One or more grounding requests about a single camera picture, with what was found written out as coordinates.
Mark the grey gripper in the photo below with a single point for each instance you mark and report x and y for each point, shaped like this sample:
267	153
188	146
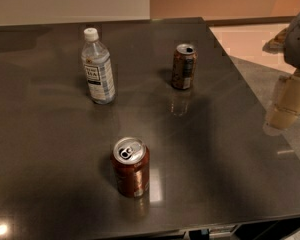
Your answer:
298	42

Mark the clear plastic tea bottle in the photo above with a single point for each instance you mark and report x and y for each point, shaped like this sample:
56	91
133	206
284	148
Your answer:
98	69

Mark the brown can with blue label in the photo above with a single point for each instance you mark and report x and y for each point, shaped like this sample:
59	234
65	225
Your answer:
184	65

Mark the red soda can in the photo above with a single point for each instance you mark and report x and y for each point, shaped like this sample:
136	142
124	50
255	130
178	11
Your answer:
130	159

